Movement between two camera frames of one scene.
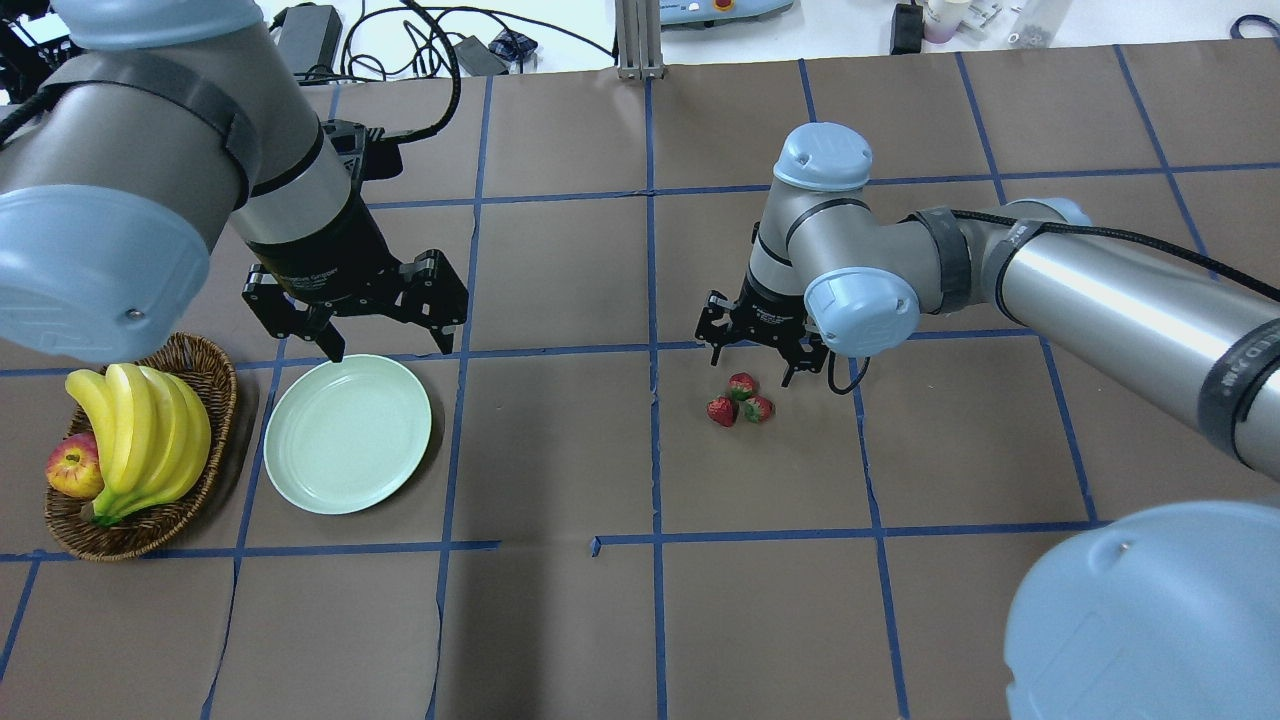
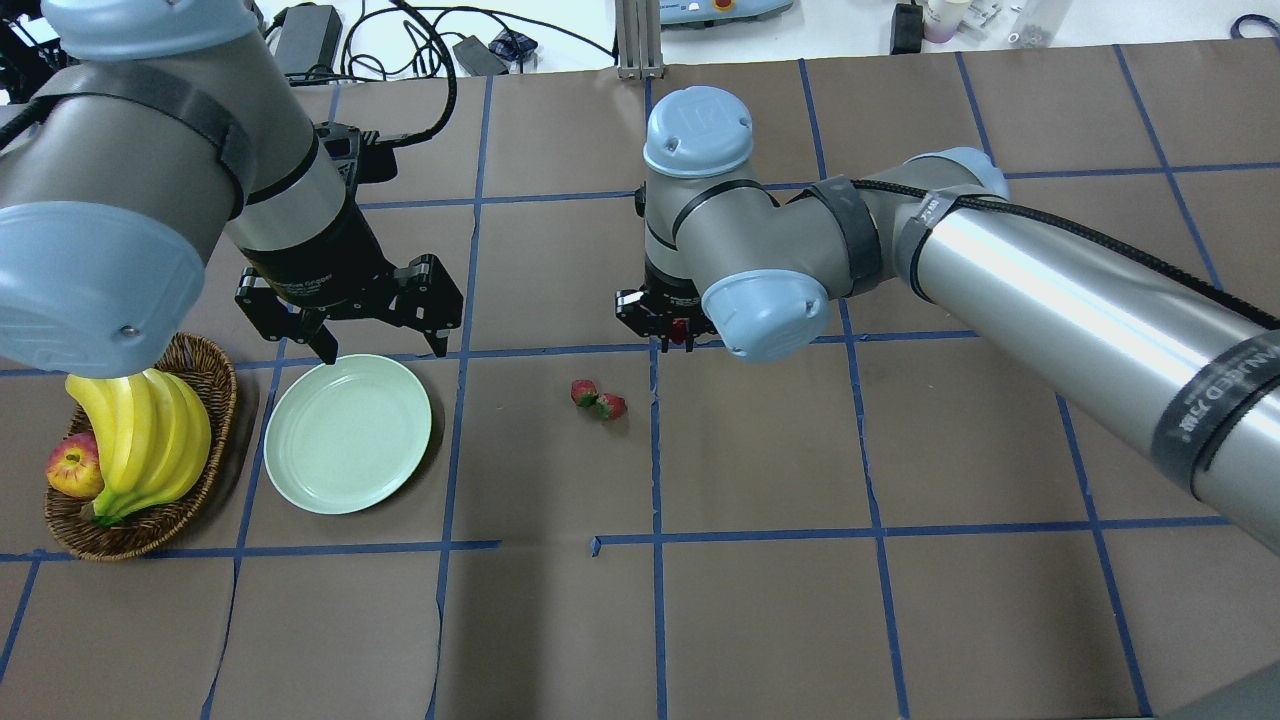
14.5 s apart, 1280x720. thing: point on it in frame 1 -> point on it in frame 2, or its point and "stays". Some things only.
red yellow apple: (74, 466) stays
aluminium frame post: (639, 39) stays
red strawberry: (759, 409) -> (611, 406)
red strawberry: (741, 385) -> (584, 392)
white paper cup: (941, 18) stays
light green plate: (344, 436) stays
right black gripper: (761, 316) -> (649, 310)
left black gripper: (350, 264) stays
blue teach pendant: (697, 14) stays
